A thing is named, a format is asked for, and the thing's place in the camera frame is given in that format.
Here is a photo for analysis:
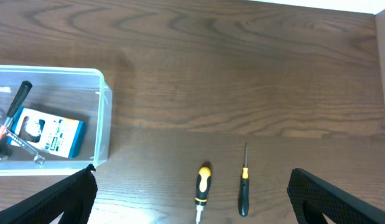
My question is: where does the stubby yellow black screwdriver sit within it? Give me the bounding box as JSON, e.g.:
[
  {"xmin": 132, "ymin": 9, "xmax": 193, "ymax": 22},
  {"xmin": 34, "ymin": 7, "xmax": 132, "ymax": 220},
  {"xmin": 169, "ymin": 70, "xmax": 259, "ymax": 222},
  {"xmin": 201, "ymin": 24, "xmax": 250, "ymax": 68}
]
[{"xmin": 195, "ymin": 166, "xmax": 211, "ymax": 224}]

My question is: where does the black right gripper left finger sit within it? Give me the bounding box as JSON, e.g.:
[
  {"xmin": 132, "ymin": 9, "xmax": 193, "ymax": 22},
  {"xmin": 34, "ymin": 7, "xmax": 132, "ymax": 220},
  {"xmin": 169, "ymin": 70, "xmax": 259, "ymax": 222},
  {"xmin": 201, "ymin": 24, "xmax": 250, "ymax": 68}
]
[{"xmin": 0, "ymin": 164, "xmax": 98, "ymax": 224}]

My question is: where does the slim yellow black screwdriver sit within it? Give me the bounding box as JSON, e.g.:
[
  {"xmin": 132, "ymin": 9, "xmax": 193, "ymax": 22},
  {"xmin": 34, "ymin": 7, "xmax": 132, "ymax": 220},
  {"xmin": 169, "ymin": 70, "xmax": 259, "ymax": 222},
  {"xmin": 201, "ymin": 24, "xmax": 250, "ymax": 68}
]
[{"xmin": 238, "ymin": 143, "xmax": 249, "ymax": 217}]

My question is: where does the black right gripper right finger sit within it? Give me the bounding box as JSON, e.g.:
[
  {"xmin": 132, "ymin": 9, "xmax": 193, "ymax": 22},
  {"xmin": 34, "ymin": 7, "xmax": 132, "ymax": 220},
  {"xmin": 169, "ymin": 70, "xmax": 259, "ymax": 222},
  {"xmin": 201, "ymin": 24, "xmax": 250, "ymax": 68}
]
[{"xmin": 287, "ymin": 168, "xmax": 385, "ymax": 224}]

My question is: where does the claw hammer black orange handle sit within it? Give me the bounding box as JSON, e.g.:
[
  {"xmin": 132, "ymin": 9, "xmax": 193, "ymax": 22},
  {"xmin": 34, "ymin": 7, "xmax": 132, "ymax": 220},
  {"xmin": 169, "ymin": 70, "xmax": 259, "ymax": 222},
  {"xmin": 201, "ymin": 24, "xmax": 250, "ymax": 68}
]
[{"xmin": 0, "ymin": 80, "xmax": 34, "ymax": 161}]

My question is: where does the clear plastic container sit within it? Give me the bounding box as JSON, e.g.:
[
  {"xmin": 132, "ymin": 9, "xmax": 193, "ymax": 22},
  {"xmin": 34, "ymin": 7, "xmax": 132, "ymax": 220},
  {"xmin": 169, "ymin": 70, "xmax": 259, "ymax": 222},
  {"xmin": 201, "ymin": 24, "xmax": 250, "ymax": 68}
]
[{"xmin": 0, "ymin": 65, "xmax": 113, "ymax": 176}]

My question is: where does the blue white bit set box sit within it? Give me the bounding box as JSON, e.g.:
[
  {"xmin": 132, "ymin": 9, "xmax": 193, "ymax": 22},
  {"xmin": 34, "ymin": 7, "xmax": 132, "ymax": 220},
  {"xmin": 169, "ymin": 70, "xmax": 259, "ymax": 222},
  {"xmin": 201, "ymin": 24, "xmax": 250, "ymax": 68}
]
[{"xmin": 9, "ymin": 107, "xmax": 86, "ymax": 159}]

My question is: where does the silver double ring wrench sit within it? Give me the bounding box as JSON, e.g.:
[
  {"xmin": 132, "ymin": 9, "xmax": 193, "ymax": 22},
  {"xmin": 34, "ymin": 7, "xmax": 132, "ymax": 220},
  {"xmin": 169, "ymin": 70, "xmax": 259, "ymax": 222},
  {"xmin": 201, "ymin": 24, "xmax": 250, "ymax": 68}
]
[{"xmin": 0, "ymin": 116, "xmax": 45, "ymax": 165}]

